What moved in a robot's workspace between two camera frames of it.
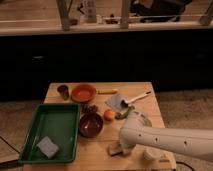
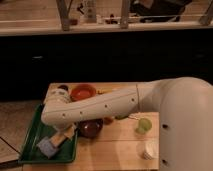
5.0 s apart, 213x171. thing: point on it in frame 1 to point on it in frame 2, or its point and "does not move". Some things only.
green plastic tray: (59, 123) does not move
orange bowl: (83, 92) does not move
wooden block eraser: (118, 148) to (58, 139)
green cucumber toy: (121, 115) does not move
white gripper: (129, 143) to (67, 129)
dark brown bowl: (91, 124) does not move
